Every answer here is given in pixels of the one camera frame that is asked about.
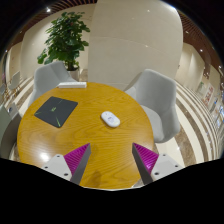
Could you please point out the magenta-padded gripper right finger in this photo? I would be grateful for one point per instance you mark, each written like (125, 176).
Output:
(164, 166)

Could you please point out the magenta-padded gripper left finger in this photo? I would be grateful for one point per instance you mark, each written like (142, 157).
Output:
(60, 165)

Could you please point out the white cartoon-print computer mouse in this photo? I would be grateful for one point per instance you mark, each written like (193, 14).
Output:
(110, 119)

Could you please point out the black mouse pad green lines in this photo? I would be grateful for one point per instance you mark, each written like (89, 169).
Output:
(56, 111)

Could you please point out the light grey armchair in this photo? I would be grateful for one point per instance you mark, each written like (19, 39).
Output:
(8, 131)
(157, 98)
(46, 79)

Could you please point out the white power strip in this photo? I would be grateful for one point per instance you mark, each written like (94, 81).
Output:
(72, 85)

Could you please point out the white plant pot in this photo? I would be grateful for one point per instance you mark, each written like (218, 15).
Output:
(74, 74)

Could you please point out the small white chair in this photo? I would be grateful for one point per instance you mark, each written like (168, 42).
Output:
(14, 81)

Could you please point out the green leafy potted plant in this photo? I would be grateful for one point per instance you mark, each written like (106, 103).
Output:
(65, 36)

